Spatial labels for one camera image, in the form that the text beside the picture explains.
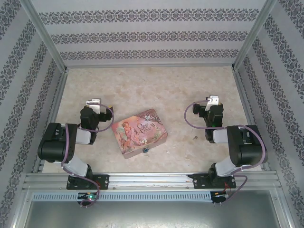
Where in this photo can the pink illustrated tin box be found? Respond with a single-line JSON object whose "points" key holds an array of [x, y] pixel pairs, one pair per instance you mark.
{"points": [[137, 133]]}

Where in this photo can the aluminium side rail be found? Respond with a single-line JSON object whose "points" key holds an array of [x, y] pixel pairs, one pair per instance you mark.
{"points": [[244, 95], [57, 102]]}

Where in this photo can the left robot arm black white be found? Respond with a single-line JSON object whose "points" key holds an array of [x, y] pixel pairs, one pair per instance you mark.
{"points": [[51, 147]]}

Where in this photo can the left wrist camera silver bracket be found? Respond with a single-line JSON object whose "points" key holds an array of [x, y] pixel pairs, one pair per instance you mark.
{"points": [[93, 102]]}

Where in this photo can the small circuit board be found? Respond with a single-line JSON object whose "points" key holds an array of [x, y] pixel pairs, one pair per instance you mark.
{"points": [[89, 196], [219, 195]]}

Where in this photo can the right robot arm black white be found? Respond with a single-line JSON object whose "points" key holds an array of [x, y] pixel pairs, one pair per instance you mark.
{"points": [[249, 152]]}

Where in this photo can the grey metal sheet panel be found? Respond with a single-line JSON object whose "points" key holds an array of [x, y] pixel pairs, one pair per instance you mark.
{"points": [[152, 216]]}

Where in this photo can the small metal key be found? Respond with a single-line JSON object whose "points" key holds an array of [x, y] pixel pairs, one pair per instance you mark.
{"points": [[195, 137]]}

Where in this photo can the aluminium cross rail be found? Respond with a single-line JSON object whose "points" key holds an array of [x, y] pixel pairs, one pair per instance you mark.
{"points": [[149, 67]]}

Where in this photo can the wide aluminium mounting rail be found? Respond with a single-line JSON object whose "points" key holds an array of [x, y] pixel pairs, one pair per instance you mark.
{"points": [[147, 180]]}

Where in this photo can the wrist camera silver bracket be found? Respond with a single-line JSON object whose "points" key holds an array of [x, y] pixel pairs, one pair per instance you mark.
{"points": [[93, 102], [212, 99]]}

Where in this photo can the right wrist camera silver bracket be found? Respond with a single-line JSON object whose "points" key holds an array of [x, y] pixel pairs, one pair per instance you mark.
{"points": [[212, 99]]}

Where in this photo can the aluminium frame post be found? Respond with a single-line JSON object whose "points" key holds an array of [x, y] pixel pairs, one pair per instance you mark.
{"points": [[255, 35], [45, 38]]}

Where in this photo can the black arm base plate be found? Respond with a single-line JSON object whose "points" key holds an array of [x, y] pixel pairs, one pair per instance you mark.
{"points": [[104, 181], [198, 181]]}

